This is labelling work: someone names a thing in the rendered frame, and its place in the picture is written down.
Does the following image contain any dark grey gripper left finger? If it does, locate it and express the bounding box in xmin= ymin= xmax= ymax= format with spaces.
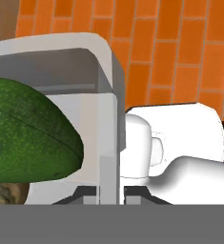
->
xmin=51 ymin=185 xmax=100 ymax=206

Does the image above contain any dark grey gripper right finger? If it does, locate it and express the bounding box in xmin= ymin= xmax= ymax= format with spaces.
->
xmin=124 ymin=186 xmax=173 ymax=206

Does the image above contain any brown onion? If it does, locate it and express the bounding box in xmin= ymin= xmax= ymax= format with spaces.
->
xmin=0 ymin=181 xmax=31 ymax=206

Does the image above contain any green avocado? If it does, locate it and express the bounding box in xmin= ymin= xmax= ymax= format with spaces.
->
xmin=0 ymin=76 xmax=85 ymax=185

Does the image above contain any white rounded object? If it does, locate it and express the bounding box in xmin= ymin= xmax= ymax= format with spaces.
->
xmin=119 ymin=102 xmax=224 ymax=206

